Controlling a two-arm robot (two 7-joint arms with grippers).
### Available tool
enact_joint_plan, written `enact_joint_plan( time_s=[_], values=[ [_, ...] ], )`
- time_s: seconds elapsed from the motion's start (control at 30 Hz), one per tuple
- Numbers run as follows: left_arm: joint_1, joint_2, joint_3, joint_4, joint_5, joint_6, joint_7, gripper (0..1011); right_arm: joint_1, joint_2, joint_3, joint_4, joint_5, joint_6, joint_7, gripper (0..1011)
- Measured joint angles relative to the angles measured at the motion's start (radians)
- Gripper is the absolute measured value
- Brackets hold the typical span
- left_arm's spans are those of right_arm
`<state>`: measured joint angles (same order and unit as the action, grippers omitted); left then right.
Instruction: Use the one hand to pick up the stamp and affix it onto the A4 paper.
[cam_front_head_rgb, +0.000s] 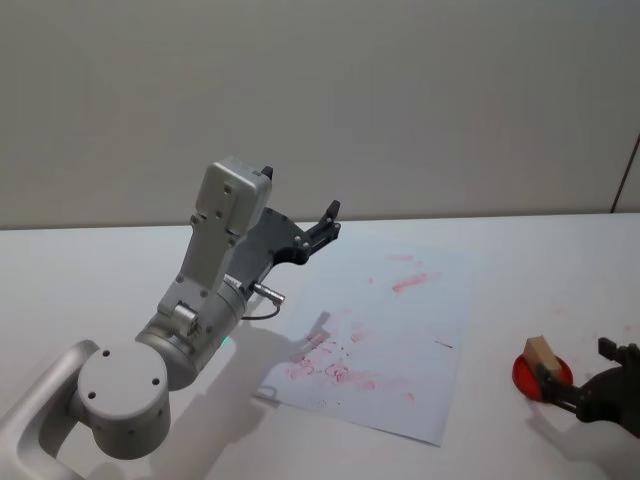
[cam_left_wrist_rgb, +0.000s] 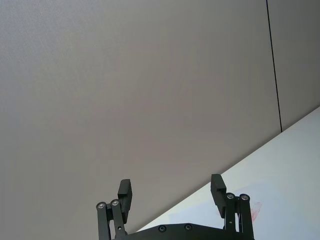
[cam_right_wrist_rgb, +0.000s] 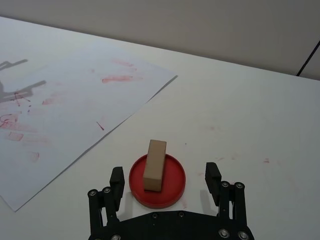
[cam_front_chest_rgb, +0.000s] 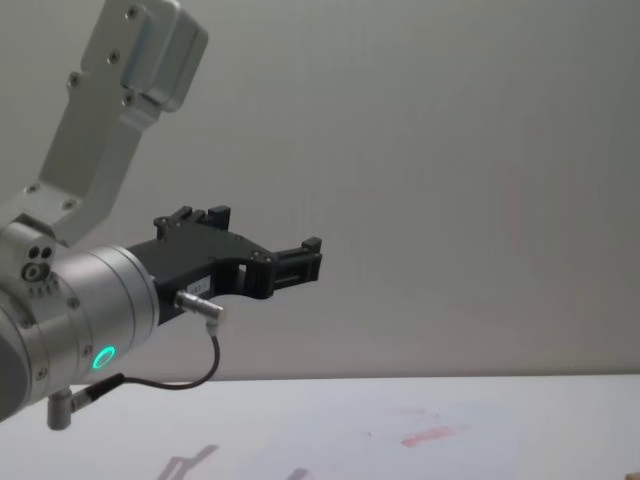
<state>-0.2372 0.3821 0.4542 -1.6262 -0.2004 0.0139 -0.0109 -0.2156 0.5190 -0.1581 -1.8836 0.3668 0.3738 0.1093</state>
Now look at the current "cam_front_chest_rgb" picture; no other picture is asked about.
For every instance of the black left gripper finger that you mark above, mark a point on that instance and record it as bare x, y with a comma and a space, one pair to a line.
290, 265
219, 216

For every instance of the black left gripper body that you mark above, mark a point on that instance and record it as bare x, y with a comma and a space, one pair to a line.
200, 255

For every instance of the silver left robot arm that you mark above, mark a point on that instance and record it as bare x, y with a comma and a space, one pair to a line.
100, 295

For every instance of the white table cloth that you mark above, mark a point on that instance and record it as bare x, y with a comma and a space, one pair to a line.
380, 430

